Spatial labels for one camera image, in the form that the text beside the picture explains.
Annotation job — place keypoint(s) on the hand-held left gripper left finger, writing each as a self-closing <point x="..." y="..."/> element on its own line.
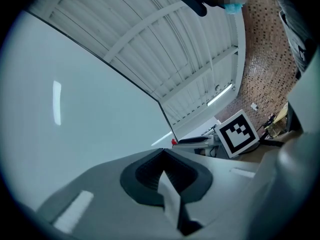
<point x="100" y="184"/>

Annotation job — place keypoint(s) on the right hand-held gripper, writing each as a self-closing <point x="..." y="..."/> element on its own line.
<point x="237" y="136"/>

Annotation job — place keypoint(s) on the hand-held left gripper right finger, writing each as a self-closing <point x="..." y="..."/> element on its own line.
<point x="225" y="196"/>

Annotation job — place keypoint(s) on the red magnet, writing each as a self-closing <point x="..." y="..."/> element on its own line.
<point x="173" y="141"/>

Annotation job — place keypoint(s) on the white whiteboard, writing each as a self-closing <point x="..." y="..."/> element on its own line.
<point x="87" y="109"/>

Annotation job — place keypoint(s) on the long ceiling lamp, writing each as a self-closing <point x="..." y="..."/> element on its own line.
<point x="219" y="94"/>

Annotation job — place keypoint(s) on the blue face mask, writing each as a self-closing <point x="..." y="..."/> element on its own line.
<point x="234" y="8"/>

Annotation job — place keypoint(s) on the white wall socket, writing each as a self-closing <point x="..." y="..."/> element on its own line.
<point x="254" y="106"/>

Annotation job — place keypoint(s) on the black head-worn camera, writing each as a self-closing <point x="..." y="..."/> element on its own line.
<point x="194" y="1"/>

